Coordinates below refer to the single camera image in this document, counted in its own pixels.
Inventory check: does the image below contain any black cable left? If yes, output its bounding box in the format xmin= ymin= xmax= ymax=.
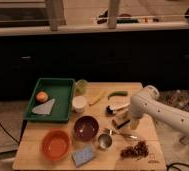
xmin=0 ymin=107 xmax=22 ymax=146

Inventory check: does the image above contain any blue sponge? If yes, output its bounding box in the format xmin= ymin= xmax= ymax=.
xmin=72 ymin=145 xmax=94 ymax=167

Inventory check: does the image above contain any dark red bowl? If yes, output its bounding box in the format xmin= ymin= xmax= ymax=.
xmin=74 ymin=116 xmax=99 ymax=141

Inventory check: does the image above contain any white round container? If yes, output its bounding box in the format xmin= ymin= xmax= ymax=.
xmin=72 ymin=96 xmax=87 ymax=113

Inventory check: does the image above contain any small metal cup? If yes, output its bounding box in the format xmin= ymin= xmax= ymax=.
xmin=98 ymin=134 xmax=112 ymax=150

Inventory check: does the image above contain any green chili pepper toy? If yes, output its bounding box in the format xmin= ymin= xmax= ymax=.
xmin=107 ymin=91 xmax=128 ymax=100

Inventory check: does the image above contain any brown dried grape bunch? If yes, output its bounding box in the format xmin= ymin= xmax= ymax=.
xmin=120 ymin=141 xmax=149 ymax=158

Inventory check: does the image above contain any black cable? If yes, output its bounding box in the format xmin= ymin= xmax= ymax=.
xmin=0 ymin=107 xmax=22 ymax=146
xmin=165 ymin=162 xmax=189 ymax=171

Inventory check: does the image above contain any grey folded cloth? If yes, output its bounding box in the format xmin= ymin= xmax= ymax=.
xmin=32 ymin=98 xmax=55 ymax=115

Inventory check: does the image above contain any black cable bottom right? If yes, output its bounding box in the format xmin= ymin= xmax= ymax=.
xmin=165 ymin=162 xmax=189 ymax=171

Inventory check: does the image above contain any green plastic tray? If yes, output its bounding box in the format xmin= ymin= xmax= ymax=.
xmin=24 ymin=78 xmax=75 ymax=123

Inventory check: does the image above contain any light green cup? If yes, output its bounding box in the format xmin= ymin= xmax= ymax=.
xmin=75 ymin=79 xmax=88 ymax=95

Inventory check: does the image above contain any orange peach fruit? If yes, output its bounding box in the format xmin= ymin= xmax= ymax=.
xmin=36 ymin=91 xmax=48 ymax=103

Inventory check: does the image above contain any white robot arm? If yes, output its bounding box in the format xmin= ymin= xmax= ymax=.
xmin=129 ymin=85 xmax=189 ymax=136

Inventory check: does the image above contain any wooden block eraser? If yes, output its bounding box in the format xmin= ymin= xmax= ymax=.
xmin=112 ymin=112 xmax=130 ymax=129

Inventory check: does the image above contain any orange red bowl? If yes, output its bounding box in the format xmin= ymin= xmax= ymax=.
xmin=40 ymin=129 xmax=71 ymax=161

